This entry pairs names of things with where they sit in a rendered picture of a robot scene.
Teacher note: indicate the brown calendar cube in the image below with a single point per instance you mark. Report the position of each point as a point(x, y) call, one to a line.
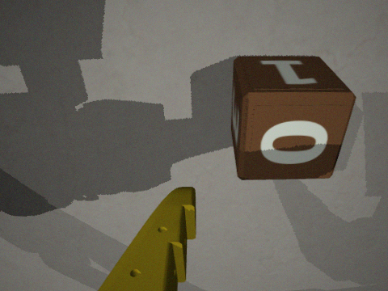
point(289, 117)

